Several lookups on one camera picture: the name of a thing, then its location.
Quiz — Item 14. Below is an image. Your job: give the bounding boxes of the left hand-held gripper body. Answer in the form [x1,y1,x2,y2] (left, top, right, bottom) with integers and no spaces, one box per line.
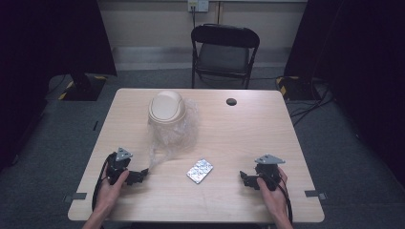
[106,147,134,186]

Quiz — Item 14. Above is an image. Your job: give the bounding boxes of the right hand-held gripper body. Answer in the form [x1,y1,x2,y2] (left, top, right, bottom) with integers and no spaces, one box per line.
[254,154,287,192]

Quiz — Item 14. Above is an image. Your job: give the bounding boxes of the silver blister pack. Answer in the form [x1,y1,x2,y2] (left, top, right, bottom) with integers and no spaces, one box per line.
[185,157,215,185]

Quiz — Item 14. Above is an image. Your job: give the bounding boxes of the clear plastic bag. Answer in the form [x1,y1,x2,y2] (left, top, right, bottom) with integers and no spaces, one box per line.
[146,97,201,170]

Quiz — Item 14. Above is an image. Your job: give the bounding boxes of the person's right hand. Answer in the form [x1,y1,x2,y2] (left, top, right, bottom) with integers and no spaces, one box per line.
[256,166,288,218]

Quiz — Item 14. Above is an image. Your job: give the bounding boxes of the person's left hand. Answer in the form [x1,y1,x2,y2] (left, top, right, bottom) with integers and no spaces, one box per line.
[95,169,130,212]

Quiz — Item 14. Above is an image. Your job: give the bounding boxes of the grey tape strip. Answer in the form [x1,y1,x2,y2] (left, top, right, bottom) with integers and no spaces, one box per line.
[304,189,328,200]
[63,192,88,204]

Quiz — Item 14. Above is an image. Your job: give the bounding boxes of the black stand base striped tape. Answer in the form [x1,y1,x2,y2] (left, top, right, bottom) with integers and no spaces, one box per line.
[275,75,316,102]
[57,71,108,102]

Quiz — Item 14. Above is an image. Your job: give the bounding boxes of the black folding chair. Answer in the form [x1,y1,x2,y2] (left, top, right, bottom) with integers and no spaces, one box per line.
[190,23,261,90]

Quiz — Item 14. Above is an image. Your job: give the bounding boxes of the black curtain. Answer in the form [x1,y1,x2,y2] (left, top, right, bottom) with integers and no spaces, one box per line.
[284,0,405,187]
[0,0,117,171]

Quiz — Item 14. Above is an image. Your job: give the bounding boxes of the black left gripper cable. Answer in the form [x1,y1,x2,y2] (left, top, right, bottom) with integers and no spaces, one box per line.
[91,152,117,212]

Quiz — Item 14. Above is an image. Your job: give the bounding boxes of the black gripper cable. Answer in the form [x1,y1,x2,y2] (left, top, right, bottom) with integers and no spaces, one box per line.
[91,152,117,212]
[266,176,293,225]

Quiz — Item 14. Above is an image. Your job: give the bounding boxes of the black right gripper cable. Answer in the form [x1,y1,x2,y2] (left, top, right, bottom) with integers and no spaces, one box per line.
[266,176,293,225]

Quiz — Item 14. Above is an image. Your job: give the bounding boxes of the black floor cables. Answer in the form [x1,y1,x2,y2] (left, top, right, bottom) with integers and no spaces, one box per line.
[288,77,334,128]

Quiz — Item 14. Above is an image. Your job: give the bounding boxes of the white wall outlet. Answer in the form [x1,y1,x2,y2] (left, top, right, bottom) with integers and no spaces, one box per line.
[187,0,210,13]

